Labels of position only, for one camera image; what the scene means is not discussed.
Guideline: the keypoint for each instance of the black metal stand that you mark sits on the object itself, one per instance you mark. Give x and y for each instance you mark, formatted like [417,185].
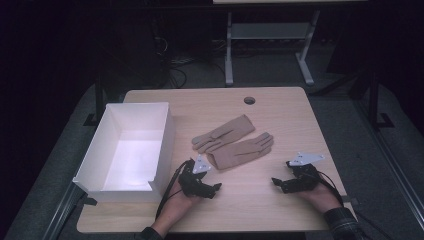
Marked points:
[375,100]
[99,100]

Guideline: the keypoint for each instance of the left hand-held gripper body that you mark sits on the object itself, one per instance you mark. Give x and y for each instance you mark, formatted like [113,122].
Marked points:
[191,181]

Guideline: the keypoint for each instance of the person's right hand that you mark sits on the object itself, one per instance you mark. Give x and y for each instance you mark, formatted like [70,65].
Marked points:
[321,198]

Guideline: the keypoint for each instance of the white cardboard box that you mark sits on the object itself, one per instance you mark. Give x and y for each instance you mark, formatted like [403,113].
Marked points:
[133,160]

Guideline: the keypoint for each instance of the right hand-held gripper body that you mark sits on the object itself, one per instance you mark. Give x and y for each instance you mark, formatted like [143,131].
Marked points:
[305,178]

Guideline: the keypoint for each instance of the person's left hand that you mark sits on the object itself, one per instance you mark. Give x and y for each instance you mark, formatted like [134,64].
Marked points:
[181,203]

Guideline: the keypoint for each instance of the white metal shelf stand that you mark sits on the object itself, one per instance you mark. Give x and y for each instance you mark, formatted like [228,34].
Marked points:
[266,30]

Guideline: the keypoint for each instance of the metal floor rail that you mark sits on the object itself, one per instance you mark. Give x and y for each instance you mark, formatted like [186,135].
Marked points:
[393,160]
[61,213]

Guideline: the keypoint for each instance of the beige glove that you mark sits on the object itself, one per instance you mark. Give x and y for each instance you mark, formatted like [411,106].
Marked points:
[240,152]
[226,131]

